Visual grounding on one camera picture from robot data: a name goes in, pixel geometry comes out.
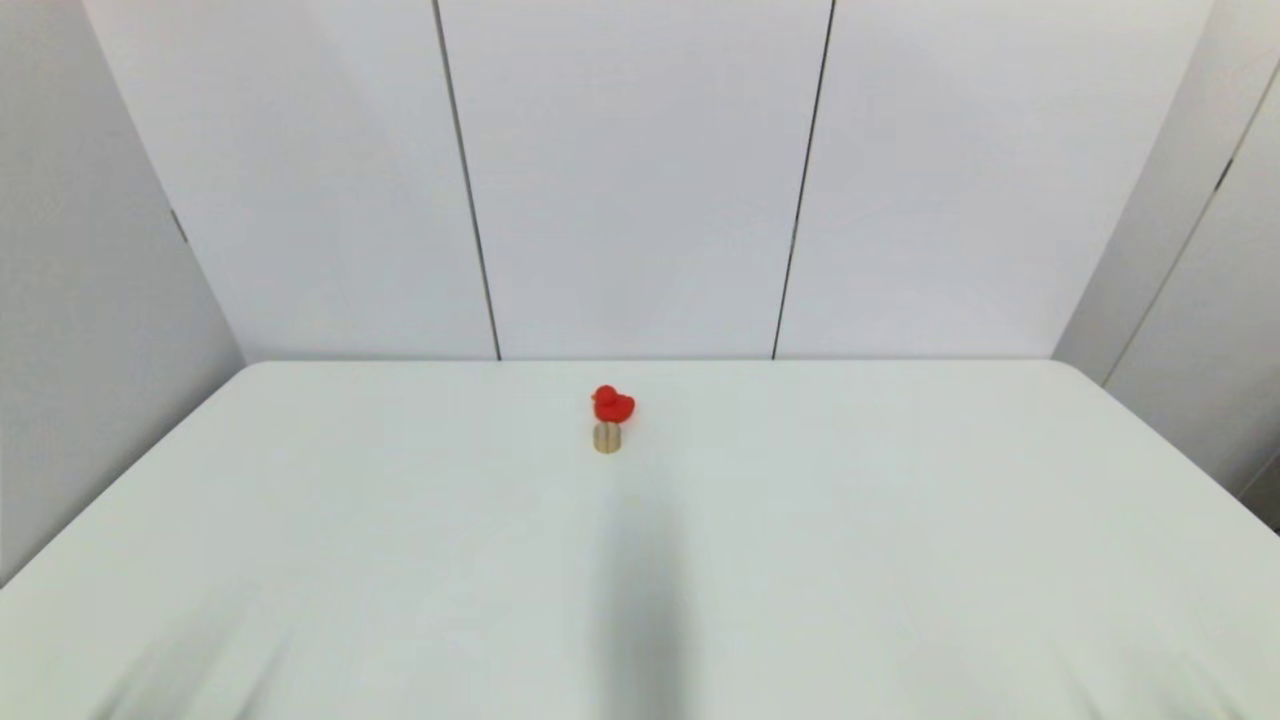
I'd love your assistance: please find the red rubber duck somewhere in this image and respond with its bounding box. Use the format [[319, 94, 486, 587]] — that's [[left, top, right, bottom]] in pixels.
[[590, 384, 636, 425]]

